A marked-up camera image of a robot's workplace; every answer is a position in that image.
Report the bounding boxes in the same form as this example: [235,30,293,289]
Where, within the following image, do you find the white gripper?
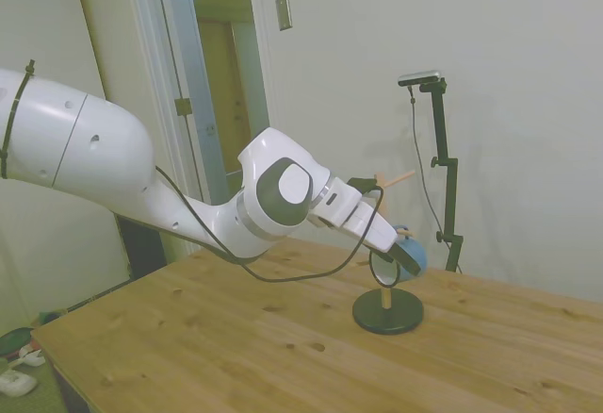
[309,175,423,277]

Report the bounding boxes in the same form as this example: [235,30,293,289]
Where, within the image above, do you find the blue enamel mug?
[369,223,428,288]

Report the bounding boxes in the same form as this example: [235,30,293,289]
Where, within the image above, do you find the wooden mug tree black base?
[351,170,425,337]

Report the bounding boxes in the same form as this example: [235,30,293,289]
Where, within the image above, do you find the black box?
[116,216,169,278]

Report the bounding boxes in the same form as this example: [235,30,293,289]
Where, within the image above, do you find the brown wooden door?
[190,0,273,177]

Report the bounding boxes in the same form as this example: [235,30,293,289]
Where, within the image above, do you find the dark table leg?
[46,355,93,413]

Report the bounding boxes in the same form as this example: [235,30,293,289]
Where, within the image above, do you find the green red floor object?
[31,308,67,328]

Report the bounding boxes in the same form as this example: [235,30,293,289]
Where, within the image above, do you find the cream white open door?
[70,0,189,207]

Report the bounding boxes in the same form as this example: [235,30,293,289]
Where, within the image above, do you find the small white floor object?
[8,354,47,370]

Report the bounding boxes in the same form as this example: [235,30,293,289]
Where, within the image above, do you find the black red round object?
[0,327,33,358]

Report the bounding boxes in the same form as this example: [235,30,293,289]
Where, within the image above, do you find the white shoe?
[0,369,39,396]

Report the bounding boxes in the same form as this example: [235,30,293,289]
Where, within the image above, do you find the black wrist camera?
[347,175,383,193]

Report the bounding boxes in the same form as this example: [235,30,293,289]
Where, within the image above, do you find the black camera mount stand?
[408,85,465,275]

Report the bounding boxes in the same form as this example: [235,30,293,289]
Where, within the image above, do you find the grey exterior camera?
[398,69,445,88]

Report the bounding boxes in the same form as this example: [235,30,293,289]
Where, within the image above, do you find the white door frame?
[124,0,296,244]

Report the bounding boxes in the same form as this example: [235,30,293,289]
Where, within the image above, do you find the metal wall switch plate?
[275,0,293,32]

